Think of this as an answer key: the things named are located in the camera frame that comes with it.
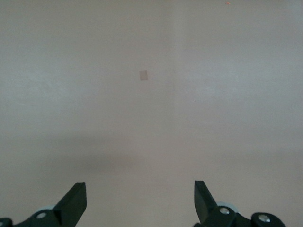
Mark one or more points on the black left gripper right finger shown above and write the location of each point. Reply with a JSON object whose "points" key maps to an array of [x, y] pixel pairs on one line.
{"points": [[206, 208]]}

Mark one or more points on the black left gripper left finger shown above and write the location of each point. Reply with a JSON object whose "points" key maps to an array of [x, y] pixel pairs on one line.
{"points": [[71, 205]]}

